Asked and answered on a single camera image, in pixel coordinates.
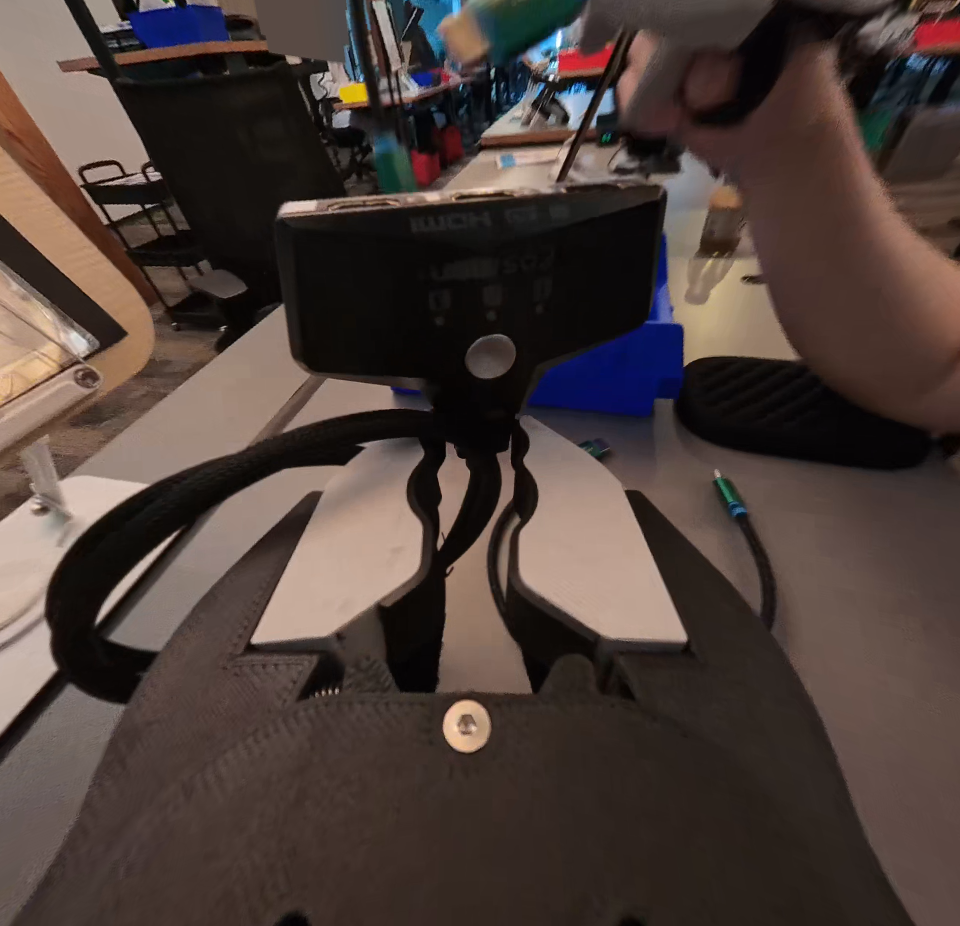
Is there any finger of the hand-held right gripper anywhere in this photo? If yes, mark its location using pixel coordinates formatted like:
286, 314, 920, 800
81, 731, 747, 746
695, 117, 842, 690
581, 0, 777, 53

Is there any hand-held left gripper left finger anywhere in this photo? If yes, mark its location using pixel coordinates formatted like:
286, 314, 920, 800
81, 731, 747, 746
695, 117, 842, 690
251, 434, 444, 646

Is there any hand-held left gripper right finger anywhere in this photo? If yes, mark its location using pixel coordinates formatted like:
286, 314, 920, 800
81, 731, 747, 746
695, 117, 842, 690
506, 414, 690, 653

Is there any black mesh sleeved cable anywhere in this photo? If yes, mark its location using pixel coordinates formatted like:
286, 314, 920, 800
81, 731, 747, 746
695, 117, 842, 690
45, 408, 519, 706

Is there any black HDMI switch box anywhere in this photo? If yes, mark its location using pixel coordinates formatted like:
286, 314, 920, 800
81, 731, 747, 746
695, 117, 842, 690
273, 182, 669, 447

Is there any person's right forearm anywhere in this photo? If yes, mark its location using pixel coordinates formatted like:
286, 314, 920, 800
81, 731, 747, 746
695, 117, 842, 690
738, 153, 960, 436

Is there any black device green display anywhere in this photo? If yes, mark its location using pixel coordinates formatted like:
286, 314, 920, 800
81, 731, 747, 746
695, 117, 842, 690
596, 108, 680, 177

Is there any blue plastic bin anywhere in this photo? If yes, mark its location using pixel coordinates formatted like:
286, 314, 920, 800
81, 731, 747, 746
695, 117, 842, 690
390, 232, 685, 419

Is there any brown glass jar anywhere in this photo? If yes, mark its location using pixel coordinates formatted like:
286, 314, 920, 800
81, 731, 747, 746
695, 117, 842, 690
701, 187, 744, 256

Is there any black ribbed wrist rest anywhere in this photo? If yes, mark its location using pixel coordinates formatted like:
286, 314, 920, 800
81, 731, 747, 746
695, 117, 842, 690
673, 356, 935, 471

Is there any red floor box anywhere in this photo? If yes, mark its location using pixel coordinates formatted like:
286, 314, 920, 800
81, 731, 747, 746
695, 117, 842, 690
411, 127, 462, 188

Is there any small blue storage bin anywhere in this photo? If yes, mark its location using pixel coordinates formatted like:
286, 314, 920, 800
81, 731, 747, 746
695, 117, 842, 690
126, 3, 230, 50

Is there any wooden shelf board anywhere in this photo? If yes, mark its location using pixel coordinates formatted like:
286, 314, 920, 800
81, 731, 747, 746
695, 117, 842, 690
56, 37, 271, 76

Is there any black stand pole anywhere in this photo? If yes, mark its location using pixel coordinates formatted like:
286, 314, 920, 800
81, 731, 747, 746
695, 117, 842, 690
45, 0, 121, 80

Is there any white sign base plate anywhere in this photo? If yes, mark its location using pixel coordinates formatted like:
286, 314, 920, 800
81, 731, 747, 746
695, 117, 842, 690
0, 438, 151, 732

